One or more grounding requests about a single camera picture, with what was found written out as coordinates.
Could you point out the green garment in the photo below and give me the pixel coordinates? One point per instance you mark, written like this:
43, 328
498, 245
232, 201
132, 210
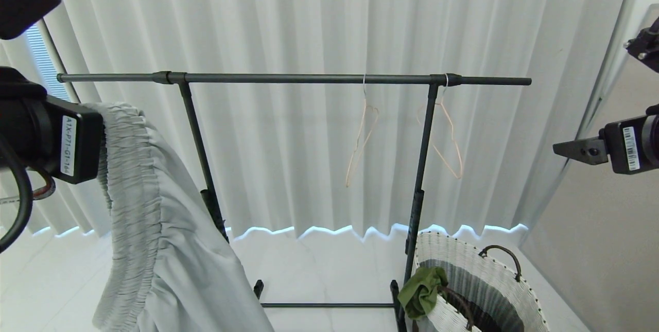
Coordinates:
422, 293

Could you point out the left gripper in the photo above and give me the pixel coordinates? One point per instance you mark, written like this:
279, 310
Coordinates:
62, 136

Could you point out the white laundry basket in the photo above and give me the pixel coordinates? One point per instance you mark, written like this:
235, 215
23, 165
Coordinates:
494, 280

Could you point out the pink clothes hanger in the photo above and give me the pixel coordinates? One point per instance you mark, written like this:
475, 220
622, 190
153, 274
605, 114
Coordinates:
365, 99
452, 134

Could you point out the window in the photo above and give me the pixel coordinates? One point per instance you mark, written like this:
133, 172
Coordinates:
44, 64

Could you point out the black clothes rack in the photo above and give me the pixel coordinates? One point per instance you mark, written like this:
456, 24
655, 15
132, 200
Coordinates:
309, 79

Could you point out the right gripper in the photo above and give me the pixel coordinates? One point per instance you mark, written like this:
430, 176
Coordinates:
630, 144

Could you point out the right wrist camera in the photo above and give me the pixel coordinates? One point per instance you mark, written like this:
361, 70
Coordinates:
646, 46

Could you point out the pale grey shorts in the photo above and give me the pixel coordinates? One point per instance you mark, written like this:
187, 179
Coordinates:
180, 270

